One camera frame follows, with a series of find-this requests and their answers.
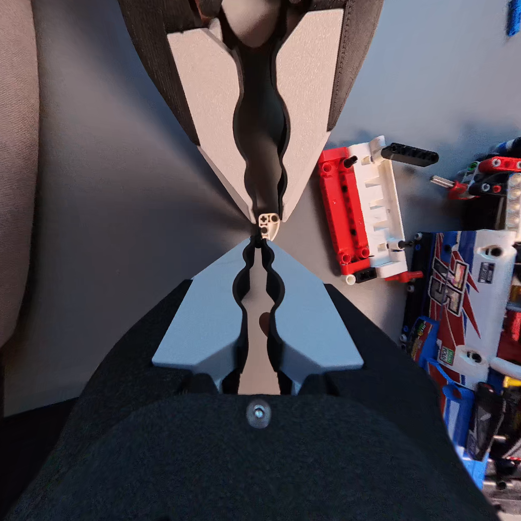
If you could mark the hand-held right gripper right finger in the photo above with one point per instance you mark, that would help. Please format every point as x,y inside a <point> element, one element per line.
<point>313,321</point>

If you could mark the pile of blue black pins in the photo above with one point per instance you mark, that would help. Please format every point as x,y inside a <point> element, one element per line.
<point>513,18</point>

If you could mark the white triangular lego piece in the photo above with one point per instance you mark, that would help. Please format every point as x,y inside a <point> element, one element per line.
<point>268,226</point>

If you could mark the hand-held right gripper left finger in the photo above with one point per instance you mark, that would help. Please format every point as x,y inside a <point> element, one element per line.
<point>203,317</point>

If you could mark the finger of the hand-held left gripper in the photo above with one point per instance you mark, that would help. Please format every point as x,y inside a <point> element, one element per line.
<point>309,89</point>
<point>203,89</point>

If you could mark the red and white lego panel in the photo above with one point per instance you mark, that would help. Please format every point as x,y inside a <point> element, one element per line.
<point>358,211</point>

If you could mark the blue white red lego car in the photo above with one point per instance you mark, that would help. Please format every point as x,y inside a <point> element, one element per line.
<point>468,305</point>

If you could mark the black lego beam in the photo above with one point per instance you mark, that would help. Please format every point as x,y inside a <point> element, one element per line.
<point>409,154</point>

